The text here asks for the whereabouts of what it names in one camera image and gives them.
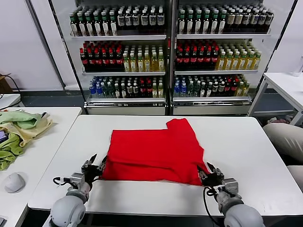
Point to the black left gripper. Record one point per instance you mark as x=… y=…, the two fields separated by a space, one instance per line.
x=91 y=173

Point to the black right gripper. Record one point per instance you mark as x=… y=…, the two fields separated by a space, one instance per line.
x=213 y=180

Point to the red t-shirt bear print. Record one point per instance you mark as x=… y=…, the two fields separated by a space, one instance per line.
x=154 y=151

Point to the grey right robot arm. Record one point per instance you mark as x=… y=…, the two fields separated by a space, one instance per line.
x=241 y=215

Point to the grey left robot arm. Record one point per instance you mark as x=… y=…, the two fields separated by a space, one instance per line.
x=67 y=210

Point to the drinks display cooler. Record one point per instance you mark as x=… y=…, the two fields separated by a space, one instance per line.
x=213 y=110
x=125 y=110

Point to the cream yellow garment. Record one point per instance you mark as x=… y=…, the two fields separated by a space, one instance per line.
x=32 y=135

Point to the blue label water bottle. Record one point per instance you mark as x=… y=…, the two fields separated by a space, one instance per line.
x=176 y=89
x=183 y=89
x=92 y=91
x=99 y=91

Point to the dark drink bottle white cap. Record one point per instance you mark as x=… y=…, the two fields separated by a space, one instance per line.
x=209 y=89
x=203 y=89
x=123 y=91
x=117 y=91

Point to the light green garment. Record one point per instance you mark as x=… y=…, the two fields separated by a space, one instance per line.
x=26 y=123

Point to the brown tea bottle white label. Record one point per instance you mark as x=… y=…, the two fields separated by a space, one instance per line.
x=129 y=91
x=221 y=89
x=136 y=91
x=215 y=89

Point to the grey computer mouse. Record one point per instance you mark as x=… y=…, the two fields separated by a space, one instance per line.
x=14 y=182

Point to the beige trouser leg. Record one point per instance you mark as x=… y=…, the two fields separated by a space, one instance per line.
x=286 y=142
x=297 y=176

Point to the red cap cola bottle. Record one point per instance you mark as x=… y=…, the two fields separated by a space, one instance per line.
x=112 y=61
x=208 y=59
x=234 y=89
x=83 y=61
x=119 y=61
x=187 y=59
x=201 y=59
x=194 y=59
x=105 y=61
x=142 y=91
x=98 y=61
x=149 y=91
x=91 y=61
x=180 y=59
x=228 y=89
x=215 y=59

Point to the olive green garment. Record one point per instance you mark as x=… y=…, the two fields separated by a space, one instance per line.
x=9 y=147

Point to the yellow tea bottle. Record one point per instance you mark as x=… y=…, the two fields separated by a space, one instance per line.
x=133 y=64
x=222 y=62
x=250 y=62
x=161 y=64
x=246 y=89
x=140 y=64
x=229 y=62
x=147 y=64
x=127 y=64
x=243 y=62
x=154 y=64
x=257 y=62
x=236 y=62
x=155 y=91
x=161 y=91
x=240 y=89

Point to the white table with legs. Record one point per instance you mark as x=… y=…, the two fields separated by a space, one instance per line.
x=282 y=82

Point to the brown cardboard box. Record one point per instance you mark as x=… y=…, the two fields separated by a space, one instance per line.
x=3 y=84

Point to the green cap dark bottle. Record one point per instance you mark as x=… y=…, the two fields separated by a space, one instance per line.
x=105 y=26
x=181 y=24
x=74 y=27
x=189 y=24
x=214 y=24
x=198 y=24
x=113 y=26
x=222 y=24
x=90 y=26
x=206 y=24
x=82 y=27
x=98 y=26

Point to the dark tea bottle white label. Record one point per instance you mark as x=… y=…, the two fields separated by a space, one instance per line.
x=136 y=20
x=153 y=20
x=161 y=20
x=121 y=21
x=144 y=20
x=128 y=21

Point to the dark tea bottle beige label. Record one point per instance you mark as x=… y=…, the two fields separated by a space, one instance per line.
x=255 y=19
x=270 y=20
x=230 y=19
x=246 y=19
x=262 y=20
x=238 y=19

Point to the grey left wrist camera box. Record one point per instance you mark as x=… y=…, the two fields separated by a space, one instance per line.
x=77 y=179

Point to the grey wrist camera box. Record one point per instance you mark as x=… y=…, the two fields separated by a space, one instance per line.
x=230 y=186
x=77 y=179

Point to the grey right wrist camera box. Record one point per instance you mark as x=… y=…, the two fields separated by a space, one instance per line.
x=230 y=186

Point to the grey metal wall post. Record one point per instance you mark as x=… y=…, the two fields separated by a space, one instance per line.
x=45 y=42

